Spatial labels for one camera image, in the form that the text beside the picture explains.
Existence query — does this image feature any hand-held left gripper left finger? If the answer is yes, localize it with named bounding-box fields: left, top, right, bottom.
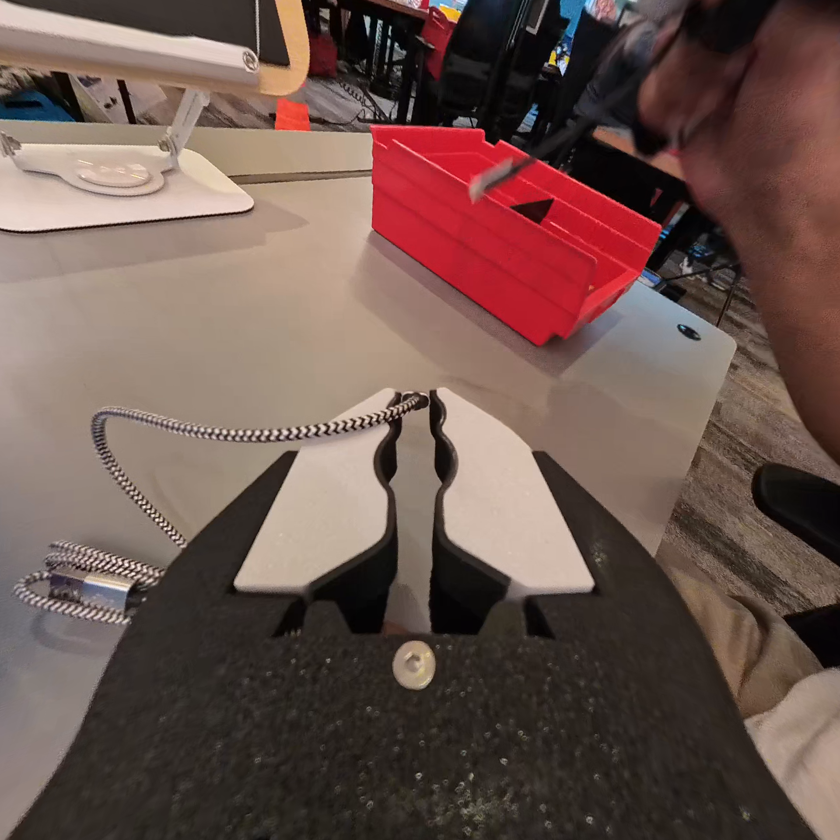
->
left=234, top=388, right=399, bottom=615

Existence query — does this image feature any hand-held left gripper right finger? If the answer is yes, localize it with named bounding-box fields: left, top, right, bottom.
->
left=431, top=388, right=595, bottom=615

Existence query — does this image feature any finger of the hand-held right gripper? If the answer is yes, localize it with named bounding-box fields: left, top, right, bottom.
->
left=469, top=147, right=532, bottom=204

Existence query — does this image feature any red plastic bin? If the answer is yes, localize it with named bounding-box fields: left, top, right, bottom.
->
left=371, top=125, right=664, bottom=346

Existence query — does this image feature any braided grey cable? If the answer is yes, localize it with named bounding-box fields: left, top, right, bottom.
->
left=14, top=390, right=431, bottom=624

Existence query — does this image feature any person's right forearm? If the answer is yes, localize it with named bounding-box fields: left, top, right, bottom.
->
left=640, top=0, right=840, bottom=460

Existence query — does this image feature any grey desk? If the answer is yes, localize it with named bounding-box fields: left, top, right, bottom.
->
left=0, top=119, right=739, bottom=815

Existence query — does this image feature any black office chair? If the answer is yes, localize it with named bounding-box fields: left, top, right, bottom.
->
left=751, top=462, right=840, bottom=664

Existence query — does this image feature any white folding stand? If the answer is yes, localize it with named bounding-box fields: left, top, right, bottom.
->
left=0, top=37, right=259, bottom=235

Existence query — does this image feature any person's white shirt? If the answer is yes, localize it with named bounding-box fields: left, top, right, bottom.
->
left=745, top=663, right=840, bottom=840

